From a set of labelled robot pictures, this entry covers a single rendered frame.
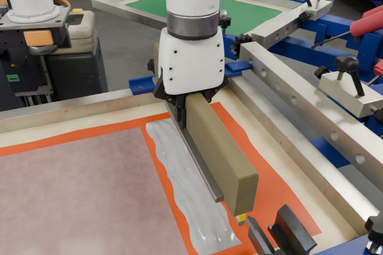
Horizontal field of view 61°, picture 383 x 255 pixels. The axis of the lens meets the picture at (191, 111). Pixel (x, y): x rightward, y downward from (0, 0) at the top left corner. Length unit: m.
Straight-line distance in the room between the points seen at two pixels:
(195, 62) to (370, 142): 0.35
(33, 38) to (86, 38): 0.60
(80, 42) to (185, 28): 1.10
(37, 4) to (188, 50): 0.53
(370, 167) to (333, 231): 0.13
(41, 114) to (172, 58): 0.43
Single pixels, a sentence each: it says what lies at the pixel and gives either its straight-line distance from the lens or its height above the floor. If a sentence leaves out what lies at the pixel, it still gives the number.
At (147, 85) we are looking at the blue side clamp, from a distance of 0.84.
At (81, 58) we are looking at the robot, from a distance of 1.56.
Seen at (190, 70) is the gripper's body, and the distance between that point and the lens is 0.50.
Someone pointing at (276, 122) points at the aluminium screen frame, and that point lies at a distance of 0.74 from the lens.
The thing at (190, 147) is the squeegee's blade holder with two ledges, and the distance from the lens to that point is 0.53.
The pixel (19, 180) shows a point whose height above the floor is 0.96.
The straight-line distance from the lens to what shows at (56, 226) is 0.62.
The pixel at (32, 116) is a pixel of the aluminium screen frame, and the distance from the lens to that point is 0.83.
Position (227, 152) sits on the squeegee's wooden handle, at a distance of 0.43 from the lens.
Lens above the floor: 1.43
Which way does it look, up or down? 36 degrees down
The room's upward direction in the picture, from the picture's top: straight up
